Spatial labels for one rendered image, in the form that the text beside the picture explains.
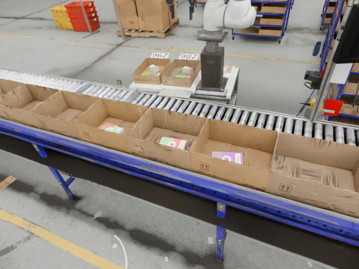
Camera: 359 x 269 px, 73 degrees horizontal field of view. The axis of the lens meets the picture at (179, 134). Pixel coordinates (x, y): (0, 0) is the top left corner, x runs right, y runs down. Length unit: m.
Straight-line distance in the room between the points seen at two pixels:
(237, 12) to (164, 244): 1.85
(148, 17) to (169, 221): 4.64
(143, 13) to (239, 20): 4.14
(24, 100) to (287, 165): 2.04
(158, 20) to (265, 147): 4.73
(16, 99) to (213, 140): 1.62
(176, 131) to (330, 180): 0.90
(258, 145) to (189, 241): 1.03
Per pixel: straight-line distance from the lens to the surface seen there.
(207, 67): 2.19
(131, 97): 2.25
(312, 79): 1.88
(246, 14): 1.99
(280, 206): 1.24
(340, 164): 1.50
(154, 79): 2.40
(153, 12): 5.83
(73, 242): 2.38
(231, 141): 1.49
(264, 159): 1.44
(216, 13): 2.04
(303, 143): 1.41
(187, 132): 1.56
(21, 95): 2.37
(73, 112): 2.05
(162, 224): 2.21
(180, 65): 2.67
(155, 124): 1.64
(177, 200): 1.56
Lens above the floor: 1.92
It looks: 41 degrees down
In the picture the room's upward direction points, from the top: 7 degrees counter-clockwise
